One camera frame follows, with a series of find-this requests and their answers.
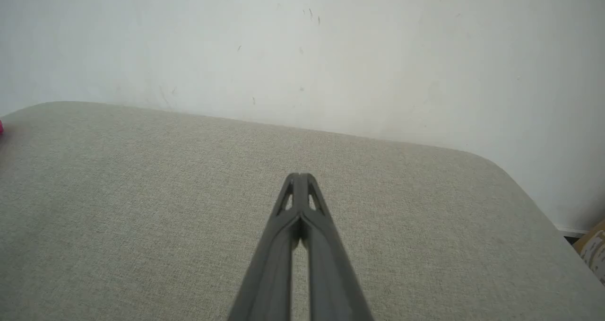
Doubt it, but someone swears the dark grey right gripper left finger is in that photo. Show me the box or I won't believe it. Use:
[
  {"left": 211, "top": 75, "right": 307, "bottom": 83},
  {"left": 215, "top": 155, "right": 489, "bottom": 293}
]
[{"left": 227, "top": 173, "right": 301, "bottom": 321}]

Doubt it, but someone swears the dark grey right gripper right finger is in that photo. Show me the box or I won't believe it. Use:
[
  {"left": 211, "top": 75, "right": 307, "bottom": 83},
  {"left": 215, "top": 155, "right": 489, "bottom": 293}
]
[{"left": 299, "top": 173, "right": 375, "bottom": 321}]

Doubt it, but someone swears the beige fabric sofa cushion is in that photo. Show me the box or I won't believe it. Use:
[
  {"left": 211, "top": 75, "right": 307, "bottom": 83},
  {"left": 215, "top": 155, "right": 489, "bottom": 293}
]
[{"left": 0, "top": 101, "right": 605, "bottom": 321}]

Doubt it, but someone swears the brown cardboard box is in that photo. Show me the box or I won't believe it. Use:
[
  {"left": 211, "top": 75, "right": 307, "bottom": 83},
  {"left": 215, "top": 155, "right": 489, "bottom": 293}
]
[{"left": 573, "top": 219, "right": 605, "bottom": 284}]

